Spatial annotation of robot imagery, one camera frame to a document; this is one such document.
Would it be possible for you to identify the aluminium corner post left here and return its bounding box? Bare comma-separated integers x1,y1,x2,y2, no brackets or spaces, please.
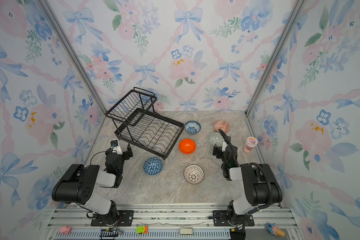
36,1,106,115

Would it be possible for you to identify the aluminium front rail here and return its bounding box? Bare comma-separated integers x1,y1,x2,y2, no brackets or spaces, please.
44,203,302,240

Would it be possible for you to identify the orange plastic bowl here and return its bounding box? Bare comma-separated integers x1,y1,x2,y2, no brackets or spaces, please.
179,139,196,155

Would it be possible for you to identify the aluminium corner post right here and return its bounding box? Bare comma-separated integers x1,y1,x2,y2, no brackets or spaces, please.
245,0,306,118

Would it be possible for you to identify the pink yogurt cup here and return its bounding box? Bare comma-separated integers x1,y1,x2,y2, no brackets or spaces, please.
243,137,258,154

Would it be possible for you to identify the white brown lattice bowl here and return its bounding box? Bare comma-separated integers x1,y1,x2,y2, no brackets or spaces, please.
184,165,204,185

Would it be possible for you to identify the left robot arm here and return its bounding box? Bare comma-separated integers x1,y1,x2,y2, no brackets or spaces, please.
52,140,134,228

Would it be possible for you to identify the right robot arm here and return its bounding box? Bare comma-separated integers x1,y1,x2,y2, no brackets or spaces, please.
209,145,283,227

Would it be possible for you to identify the ice cream cone toy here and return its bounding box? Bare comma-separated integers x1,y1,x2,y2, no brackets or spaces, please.
266,223,286,237

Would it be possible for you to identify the red patterned bowl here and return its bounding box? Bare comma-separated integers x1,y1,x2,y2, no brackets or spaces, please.
213,120,230,133

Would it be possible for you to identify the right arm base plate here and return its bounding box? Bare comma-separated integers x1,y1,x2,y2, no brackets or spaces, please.
208,210,245,227

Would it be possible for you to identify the pink toy pig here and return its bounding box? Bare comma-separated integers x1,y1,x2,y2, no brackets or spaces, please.
59,226,72,235

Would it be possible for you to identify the blue triangle pattern bowl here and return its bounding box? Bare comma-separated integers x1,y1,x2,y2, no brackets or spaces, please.
143,157,164,176

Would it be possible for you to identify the blue floral bowl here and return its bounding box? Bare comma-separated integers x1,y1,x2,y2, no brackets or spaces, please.
185,121,201,135

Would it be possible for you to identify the white small eraser block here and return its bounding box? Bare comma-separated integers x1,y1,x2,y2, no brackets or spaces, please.
179,228,194,236

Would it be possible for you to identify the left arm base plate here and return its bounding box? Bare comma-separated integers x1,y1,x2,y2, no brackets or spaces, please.
91,210,135,227

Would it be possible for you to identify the aluminium corner post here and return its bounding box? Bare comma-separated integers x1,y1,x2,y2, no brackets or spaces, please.
36,1,106,115
245,0,306,118

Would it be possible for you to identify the black wire dish rack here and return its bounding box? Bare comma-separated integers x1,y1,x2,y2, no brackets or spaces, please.
106,88,185,160

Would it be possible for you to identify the green orange small block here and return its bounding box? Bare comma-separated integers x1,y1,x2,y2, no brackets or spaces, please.
137,226,149,234

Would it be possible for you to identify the green patterned bowl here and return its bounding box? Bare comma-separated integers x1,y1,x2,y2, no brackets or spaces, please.
208,132,224,147

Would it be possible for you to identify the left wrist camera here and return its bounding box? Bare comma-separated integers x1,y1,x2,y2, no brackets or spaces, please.
111,140,123,155

